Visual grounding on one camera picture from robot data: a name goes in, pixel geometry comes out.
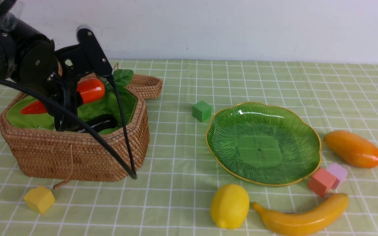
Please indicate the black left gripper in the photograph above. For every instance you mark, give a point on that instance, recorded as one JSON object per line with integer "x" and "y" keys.
{"x": 61, "y": 90}

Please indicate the orange carrot with leaves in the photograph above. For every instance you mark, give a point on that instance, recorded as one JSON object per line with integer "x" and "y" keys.
{"x": 92, "y": 90}

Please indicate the purple eggplant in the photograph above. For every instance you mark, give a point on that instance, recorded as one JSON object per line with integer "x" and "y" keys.
{"x": 102, "y": 122}

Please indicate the yellow lemon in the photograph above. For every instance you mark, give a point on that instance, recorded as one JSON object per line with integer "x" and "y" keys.
{"x": 229, "y": 207}

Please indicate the yellow banana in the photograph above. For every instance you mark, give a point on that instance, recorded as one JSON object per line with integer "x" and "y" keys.
{"x": 304, "y": 224}

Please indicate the orange mango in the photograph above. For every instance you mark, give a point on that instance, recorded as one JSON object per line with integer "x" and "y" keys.
{"x": 352, "y": 148}

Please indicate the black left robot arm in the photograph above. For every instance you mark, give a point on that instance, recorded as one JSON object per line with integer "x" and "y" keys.
{"x": 29, "y": 63}

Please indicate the green fabric basket liner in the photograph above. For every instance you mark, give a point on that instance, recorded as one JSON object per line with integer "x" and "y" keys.
{"x": 106, "y": 105}

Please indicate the woven wicker basket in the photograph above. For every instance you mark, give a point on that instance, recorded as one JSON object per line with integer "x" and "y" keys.
{"x": 43, "y": 153}

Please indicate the woven wicker basket lid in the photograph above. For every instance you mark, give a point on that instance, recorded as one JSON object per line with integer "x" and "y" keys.
{"x": 147, "y": 87}

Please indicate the yellow foam cube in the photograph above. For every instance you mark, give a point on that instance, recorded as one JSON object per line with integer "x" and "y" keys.
{"x": 39, "y": 199}

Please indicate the green foam cube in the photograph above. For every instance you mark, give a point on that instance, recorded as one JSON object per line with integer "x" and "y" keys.
{"x": 201, "y": 111}

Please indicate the green checkered tablecloth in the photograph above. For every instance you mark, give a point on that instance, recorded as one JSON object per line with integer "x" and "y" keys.
{"x": 176, "y": 183}

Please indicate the green glass leaf plate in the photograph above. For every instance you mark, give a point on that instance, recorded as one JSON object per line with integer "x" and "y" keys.
{"x": 264, "y": 145}

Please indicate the red foam cube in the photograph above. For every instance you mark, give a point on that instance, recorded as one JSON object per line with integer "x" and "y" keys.
{"x": 321, "y": 182}

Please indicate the pink foam cube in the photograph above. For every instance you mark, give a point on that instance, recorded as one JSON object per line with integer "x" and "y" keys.
{"x": 339, "y": 172}

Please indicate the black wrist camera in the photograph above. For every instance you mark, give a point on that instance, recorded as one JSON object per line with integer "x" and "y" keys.
{"x": 84, "y": 58}

